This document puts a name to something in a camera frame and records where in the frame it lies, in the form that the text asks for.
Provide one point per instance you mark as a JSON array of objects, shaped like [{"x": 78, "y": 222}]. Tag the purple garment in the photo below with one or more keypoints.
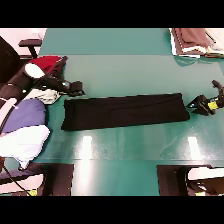
[{"x": 26, "y": 115}]

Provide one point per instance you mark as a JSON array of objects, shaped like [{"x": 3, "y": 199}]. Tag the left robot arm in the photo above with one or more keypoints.
[{"x": 20, "y": 83}]

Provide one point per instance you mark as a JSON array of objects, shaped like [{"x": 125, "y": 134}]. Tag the white folded garment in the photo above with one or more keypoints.
[{"x": 200, "y": 50}]

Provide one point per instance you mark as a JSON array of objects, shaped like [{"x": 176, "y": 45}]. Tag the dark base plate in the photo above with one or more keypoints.
[
  {"x": 58, "y": 180},
  {"x": 168, "y": 180}
]

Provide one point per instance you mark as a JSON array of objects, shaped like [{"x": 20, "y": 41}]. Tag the black garment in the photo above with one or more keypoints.
[{"x": 123, "y": 111}]

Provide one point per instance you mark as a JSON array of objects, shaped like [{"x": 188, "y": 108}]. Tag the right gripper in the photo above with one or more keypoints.
[{"x": 205, "y": 105}]

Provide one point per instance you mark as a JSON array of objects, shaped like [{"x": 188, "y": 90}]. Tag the cream garment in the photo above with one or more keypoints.
[{"x": 46, "y": 95}]

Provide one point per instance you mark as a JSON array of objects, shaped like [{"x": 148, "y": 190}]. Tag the red garment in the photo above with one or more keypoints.
[{"x": 45, "y": 62}]

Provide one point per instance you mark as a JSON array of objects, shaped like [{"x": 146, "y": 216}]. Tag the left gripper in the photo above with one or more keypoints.
[{"x": 76, "y": 88}]

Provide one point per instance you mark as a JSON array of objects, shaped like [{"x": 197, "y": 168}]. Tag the brown garment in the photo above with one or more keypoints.
[{"x": 191, "y": 38}]

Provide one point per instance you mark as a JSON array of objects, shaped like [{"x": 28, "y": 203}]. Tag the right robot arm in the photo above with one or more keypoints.
[{"x": 206, "y": 176}]

